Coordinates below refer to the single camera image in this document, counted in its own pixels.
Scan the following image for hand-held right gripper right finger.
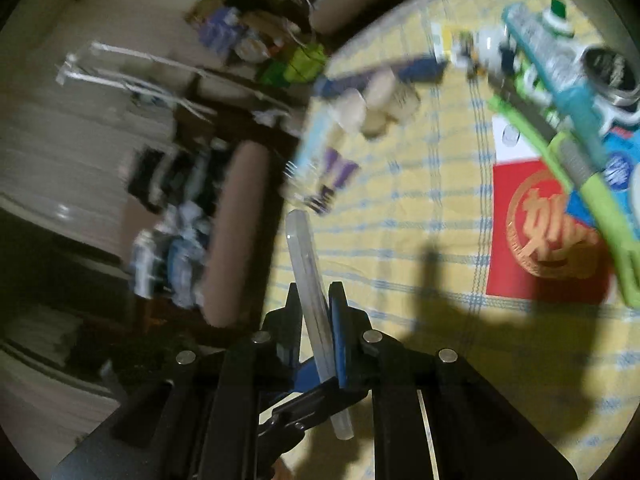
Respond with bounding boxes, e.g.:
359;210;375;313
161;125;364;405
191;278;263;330
327;281;577;480

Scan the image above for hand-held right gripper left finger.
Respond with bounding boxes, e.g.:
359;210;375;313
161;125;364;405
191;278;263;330
50;282;306;480

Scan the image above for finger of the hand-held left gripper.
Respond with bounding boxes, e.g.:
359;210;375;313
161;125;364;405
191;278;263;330
255;359;373;457

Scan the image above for pile of clothes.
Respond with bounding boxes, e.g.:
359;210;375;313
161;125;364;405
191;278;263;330
124;144;217;308

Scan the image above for purple lipstick tubes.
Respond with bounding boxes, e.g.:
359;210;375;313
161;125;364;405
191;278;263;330
319;146;362;192

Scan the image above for clear plastic case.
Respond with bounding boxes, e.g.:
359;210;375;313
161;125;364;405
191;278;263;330
282;109;347;203

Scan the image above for red envelope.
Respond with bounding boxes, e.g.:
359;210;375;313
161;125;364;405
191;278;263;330
485;159;617;307

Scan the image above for beige cup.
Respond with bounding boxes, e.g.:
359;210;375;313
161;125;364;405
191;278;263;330
334;87;368;133
364;69;422;138

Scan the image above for green bag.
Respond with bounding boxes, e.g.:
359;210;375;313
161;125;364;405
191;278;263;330
259;41;328;87

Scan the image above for round white plate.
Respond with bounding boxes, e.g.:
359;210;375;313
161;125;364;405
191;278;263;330
234;34;267;62

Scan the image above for green marker pen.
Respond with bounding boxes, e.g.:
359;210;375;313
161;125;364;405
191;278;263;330
487;94;640;308

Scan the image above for white coat rack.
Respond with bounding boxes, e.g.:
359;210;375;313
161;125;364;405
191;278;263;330
56;41;218;117

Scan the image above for stack of purple boxes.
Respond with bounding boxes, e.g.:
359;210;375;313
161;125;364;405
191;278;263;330
199;6;242;57

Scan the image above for blue printed packet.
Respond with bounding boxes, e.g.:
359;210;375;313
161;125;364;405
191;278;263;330
564;124;640;242

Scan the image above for white bottle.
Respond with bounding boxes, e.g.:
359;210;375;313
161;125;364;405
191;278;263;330
471;26;517;75

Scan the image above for teal tube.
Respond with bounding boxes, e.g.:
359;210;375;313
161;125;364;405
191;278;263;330
501;4;612;173

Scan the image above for round metal tin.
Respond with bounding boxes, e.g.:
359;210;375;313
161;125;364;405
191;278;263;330
581;46;640;107

